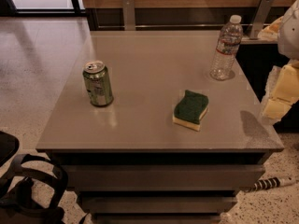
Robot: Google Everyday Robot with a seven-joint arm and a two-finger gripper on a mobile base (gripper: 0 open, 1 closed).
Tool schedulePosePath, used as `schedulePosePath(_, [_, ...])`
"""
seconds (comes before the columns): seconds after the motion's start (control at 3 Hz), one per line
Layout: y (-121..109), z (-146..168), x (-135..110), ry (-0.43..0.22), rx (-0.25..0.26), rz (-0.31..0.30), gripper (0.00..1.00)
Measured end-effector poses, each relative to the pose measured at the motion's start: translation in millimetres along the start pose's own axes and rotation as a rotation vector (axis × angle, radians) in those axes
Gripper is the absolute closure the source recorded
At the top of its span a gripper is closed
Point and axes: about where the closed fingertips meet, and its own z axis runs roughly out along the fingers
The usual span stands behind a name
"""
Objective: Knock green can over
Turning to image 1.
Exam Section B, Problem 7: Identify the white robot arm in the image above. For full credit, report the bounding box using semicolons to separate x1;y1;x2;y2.
261;0;299;123

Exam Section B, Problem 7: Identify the metal wall bracket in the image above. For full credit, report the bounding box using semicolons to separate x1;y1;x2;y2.
121;0;135;31
248;0;275;40

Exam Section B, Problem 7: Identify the grey drawer cabinet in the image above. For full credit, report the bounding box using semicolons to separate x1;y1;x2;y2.
37;31;283;224

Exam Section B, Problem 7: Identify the left metal wall bracket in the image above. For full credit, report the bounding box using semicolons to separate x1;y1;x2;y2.
121;0;135;31

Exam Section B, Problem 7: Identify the green and yellow sponge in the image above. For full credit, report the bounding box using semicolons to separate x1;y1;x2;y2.
173;90;209;132

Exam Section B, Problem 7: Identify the black bag with straps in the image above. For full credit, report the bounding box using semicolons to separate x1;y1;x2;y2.
0;154;68;224

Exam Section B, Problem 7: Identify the black chair seat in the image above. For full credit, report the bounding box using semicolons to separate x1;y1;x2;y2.
0;132;20;167

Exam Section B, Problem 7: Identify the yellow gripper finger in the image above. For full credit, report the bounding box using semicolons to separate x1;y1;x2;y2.
262;63;299;120

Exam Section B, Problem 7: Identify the green soda can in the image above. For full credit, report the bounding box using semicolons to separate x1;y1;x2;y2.
82;61;114;106

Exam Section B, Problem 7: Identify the right metal wall bracket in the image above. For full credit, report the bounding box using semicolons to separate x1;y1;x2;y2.
248;0;275;40

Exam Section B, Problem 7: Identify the black and white striped tube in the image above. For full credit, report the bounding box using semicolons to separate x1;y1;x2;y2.
250;176;296;191

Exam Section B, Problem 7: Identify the clear plastic water bottle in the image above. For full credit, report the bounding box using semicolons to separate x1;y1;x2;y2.
209;15;243;80

